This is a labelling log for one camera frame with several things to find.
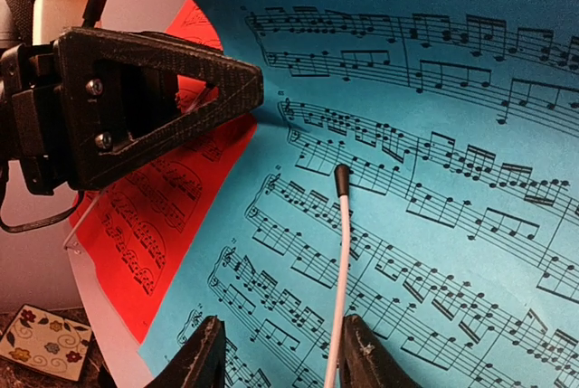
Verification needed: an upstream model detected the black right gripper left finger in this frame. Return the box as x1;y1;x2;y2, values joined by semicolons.
146;316;226;388

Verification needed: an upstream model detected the blue sheet music page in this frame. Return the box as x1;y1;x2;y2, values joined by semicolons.
140;0;578;387

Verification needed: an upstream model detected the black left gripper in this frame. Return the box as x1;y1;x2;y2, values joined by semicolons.
1;27;264;195

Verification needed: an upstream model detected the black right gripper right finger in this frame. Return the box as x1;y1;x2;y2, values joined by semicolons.
338;315;419;388

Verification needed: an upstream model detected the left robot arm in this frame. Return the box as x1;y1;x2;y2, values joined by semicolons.
1;0;264;195

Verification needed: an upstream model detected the red sheet music page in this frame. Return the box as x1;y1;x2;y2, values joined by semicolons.
74;0;259;345

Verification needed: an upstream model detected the floral square ceramic tile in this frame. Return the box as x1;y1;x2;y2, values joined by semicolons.
1;305;92;383

